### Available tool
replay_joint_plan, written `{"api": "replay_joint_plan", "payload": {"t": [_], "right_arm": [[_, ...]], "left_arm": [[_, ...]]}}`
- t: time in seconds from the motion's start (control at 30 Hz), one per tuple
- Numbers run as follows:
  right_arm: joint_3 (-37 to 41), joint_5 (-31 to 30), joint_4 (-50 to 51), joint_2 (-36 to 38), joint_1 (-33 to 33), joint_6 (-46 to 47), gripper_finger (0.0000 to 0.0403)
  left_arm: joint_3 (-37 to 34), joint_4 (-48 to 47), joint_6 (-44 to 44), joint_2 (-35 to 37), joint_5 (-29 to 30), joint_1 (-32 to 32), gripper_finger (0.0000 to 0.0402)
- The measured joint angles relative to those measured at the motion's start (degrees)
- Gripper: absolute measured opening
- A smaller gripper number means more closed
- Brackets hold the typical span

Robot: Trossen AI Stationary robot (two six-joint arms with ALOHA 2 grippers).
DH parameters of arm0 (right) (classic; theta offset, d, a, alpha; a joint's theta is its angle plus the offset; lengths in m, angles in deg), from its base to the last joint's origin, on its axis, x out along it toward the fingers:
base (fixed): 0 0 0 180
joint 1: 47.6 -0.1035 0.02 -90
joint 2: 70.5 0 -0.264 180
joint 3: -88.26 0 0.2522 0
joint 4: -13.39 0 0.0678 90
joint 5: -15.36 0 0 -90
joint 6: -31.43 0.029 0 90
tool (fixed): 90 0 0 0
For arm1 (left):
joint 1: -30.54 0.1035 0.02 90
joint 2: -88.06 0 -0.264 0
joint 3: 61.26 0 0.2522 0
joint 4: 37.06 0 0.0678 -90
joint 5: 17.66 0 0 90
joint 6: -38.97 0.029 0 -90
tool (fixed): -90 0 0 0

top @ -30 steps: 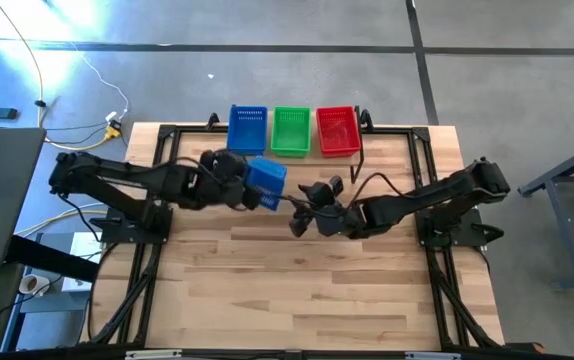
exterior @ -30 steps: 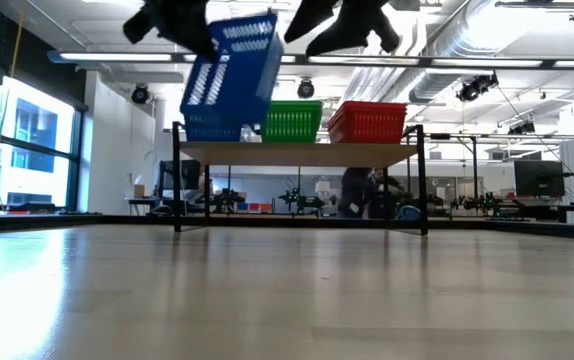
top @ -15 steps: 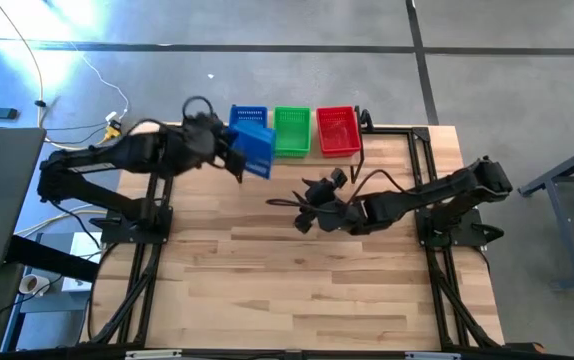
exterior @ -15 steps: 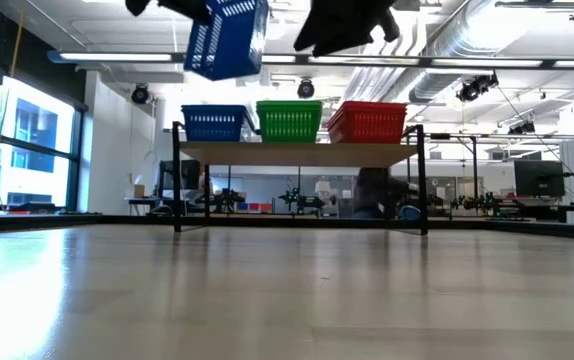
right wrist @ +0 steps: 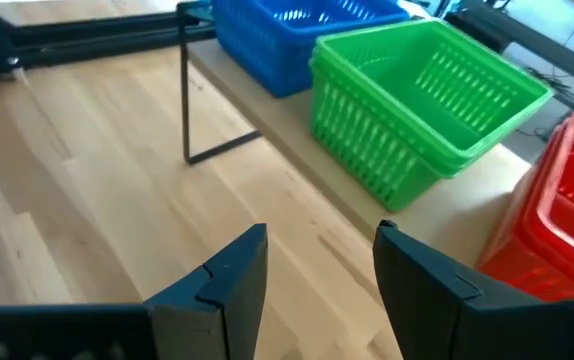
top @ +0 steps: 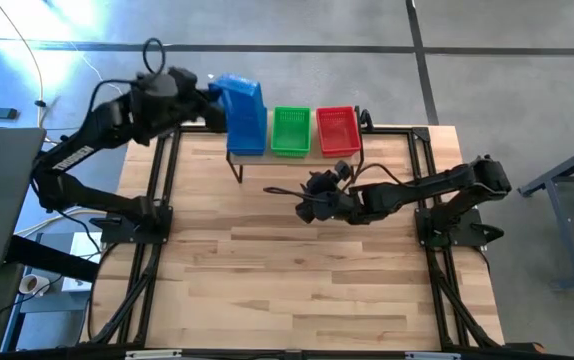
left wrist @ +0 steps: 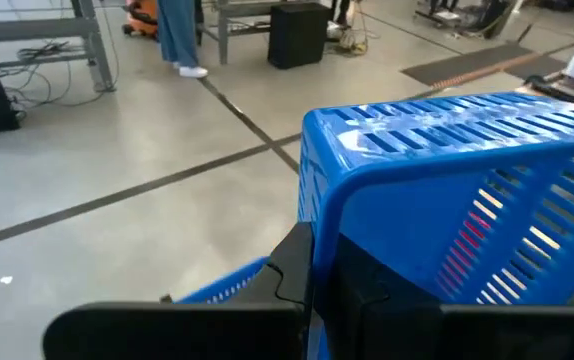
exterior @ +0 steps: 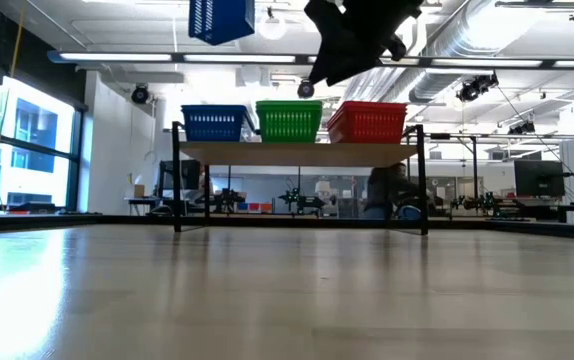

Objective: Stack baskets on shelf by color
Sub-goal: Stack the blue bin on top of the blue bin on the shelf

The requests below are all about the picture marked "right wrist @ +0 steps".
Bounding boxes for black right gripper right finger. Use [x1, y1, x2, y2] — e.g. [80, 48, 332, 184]
[371, 218, 574, 360]

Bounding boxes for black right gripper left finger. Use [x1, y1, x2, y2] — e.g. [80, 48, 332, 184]
[143, 223, 270, 360]

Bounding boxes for green plastic basket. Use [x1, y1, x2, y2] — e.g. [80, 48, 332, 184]
[309, 54, 518, 213]
[309, 18, 554, 174]

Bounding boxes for blue plastic basket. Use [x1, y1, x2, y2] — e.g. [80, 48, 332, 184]
[211, 0, 411, 41]
[210, 0, 411, 99]

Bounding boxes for wooden shelf black metal legs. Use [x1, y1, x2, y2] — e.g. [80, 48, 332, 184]
[176, 2, 533, 274]

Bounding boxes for black floor cables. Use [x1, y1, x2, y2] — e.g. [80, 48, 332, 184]
[516, 67, 574, 101]

